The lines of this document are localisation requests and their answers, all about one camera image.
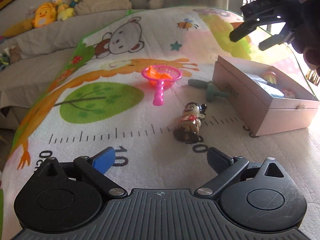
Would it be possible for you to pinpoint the pink lid yellow cup toy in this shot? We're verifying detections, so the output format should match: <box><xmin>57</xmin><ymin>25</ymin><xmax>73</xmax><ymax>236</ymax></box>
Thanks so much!
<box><xmin>261</xmin><ymin>71</ymin><xmax>277</xmax><ymax>87</ymax></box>

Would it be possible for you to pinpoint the blue face mask packet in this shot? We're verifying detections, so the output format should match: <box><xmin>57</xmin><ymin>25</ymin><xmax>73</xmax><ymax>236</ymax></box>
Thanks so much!
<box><xmin>245</xmin><ymin>73</ymin><xmax>284</xmax><ymax>98</ymax></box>

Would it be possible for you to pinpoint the gloved right hand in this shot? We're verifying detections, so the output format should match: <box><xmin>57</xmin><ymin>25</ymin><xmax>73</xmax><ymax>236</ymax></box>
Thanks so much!
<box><xmin>291</xmin><ymin>0</ymin><xmax>319</xmax><ymax>74</ymax></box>

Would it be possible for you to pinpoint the black haired doll figurine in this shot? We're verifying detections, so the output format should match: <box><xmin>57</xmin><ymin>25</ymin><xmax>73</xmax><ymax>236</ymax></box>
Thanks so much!
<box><xmin>173</xmin><ymin>102</ymin><xmax>207</xmax><ymax>143</ymax></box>

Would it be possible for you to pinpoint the pink cardboard box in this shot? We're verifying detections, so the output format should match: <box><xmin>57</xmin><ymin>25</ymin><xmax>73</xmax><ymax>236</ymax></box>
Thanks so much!
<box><xmin>213</xmin><ymin>56</ymin><xmax>319</xmax><ymax>136</ymax></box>

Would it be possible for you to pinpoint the pink toy net scoop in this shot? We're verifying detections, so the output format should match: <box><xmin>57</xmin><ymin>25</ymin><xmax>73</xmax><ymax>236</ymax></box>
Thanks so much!
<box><xmin>141</xmin><ymin>65</ymin><xmax>182</xmax><ymax>106</ymax></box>

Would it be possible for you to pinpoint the cartoon play mat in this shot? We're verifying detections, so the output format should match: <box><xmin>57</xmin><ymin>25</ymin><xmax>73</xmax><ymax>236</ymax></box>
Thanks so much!
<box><xmin>1</xmin><ymin>7</ymin><xmax>319</xmax><ymax>239</ymax></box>

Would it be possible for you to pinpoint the beige sofa cover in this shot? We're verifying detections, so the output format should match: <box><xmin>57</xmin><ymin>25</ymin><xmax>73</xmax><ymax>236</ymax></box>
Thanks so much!
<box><xmin>1</xmin><ymin>10</ymin><xmax>127</xmax><ymax>130</ymax></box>

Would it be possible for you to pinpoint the yellow banana plush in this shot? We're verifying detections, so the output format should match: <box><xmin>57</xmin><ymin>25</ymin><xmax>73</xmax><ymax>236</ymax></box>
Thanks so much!
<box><xmin>3</xmin><ymin>18</ymin><xmax>33</xmax><ymax>38</ymax></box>

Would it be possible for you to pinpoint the yellow duck plush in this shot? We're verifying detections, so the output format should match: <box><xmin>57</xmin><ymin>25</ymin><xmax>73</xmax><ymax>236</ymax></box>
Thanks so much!
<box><xmin>33</xmin><ymin>2</ymin><xmax>57</xmax><ymax>28</ymax></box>

